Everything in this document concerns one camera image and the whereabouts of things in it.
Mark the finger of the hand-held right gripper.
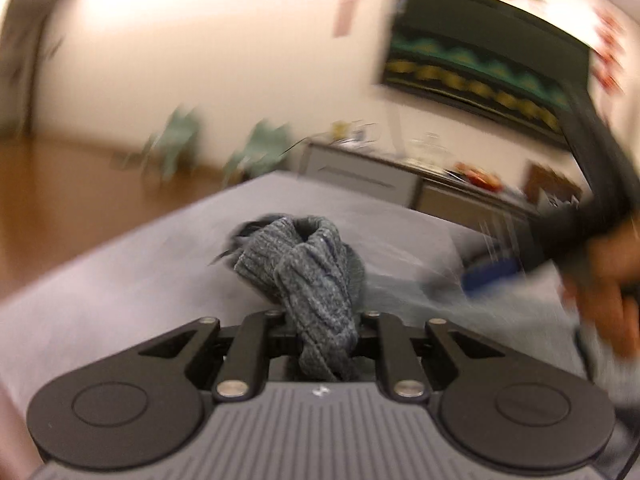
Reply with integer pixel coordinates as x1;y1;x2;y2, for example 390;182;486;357
462;254;523;294

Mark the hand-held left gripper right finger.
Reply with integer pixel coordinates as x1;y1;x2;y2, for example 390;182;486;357
361;310;506;402

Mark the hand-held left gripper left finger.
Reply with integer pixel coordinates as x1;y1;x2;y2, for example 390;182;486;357
137;310;291;403

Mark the grey knit sweater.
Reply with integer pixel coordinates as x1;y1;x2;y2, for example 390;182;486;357
215;214;640;461

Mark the person's right hand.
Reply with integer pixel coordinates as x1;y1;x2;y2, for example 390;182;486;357
561;225;640;357

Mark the grey storage box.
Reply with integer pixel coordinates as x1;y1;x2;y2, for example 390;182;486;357
537;189;581;212

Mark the wooden framed board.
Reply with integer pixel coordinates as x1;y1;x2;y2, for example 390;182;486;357
524;159;584;207

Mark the red fruit bowl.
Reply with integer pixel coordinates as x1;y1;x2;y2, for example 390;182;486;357
451;161;502;189

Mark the tray of glass cups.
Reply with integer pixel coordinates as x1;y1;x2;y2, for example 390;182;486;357
406;131;447;167

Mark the grey and brown sideboard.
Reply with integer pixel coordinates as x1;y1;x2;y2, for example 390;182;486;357
300;137;586;228

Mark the green plastic chair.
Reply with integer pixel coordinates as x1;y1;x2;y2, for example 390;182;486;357
221;119;294;187
141;106;202;184

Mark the wall-mounted television screen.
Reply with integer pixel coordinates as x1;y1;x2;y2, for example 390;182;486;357
375;0;594;149

